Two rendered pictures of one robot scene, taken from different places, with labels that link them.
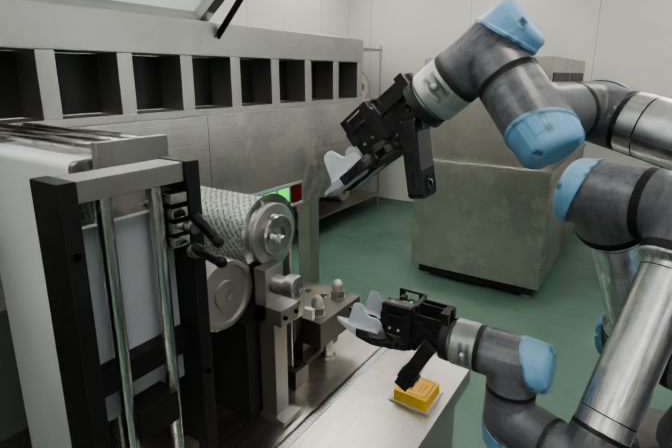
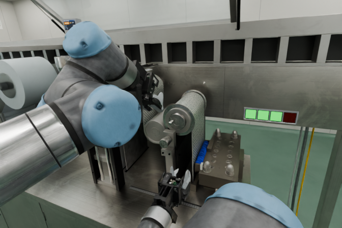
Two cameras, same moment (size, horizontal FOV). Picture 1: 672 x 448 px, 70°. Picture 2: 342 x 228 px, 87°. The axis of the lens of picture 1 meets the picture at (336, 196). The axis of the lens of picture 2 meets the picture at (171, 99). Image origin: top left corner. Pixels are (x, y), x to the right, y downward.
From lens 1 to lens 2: 0.90 m
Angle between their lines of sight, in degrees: 76
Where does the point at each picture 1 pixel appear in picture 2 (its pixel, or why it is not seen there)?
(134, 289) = not seen: hidden behind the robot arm
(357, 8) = not seen: outside the picture
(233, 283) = (157, 130)
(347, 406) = (182, 211)
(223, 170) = (231, 92)
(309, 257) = (333, 165)
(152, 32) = (201, 32)
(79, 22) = (174, 32)
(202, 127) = (221, 71)
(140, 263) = not seen: hidden behind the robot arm
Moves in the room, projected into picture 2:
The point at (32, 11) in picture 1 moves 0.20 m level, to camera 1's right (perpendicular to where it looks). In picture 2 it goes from (161, 31) to (168, 29)
